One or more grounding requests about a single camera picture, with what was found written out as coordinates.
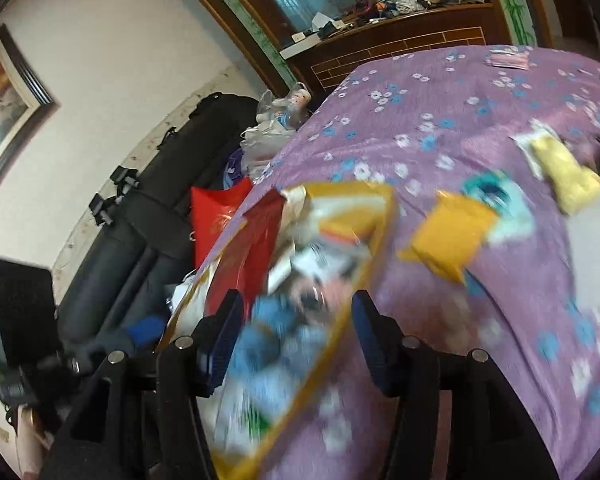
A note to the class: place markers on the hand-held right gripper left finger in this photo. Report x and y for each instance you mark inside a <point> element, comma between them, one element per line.
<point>220,345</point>

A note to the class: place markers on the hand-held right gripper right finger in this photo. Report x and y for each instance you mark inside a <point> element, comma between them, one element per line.
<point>375,345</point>

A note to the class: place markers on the blue packet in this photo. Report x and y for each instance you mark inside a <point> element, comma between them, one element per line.
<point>285,340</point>

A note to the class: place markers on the red packet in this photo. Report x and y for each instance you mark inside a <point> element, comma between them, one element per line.
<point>245,250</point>

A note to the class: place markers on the yellow cardboard box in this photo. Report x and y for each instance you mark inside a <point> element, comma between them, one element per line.
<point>360,200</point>

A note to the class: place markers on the blue cloth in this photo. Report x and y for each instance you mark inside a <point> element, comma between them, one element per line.
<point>145,332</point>

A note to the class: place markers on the white and green packet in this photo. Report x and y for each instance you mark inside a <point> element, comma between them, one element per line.
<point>250,425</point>

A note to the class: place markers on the red bag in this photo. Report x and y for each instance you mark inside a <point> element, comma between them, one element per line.
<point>217,215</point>

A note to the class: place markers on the orange packet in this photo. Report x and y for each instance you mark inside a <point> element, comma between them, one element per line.
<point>450,235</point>

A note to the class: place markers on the long black bag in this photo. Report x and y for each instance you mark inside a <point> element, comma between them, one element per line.
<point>180,170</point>

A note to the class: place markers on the teal and white packet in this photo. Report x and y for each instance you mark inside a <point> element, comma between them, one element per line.
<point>505,205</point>

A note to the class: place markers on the framed picture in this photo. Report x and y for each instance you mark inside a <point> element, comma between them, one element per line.
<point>7,105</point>

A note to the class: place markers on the clear plastic bag of bottles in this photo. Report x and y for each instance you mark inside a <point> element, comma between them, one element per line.
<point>280,115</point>

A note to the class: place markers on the purple floral blanket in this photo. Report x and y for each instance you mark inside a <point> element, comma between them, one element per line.
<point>430,110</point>

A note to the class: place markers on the yellow packet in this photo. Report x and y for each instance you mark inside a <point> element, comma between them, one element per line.
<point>565,175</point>

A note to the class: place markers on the wooden cabinet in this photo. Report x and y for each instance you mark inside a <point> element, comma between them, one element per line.
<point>405,45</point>

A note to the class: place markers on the pink packet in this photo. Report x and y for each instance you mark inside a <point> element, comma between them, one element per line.
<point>507,57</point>

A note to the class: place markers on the heap of assorted small clutter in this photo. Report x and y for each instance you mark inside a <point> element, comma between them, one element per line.
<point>380,5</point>

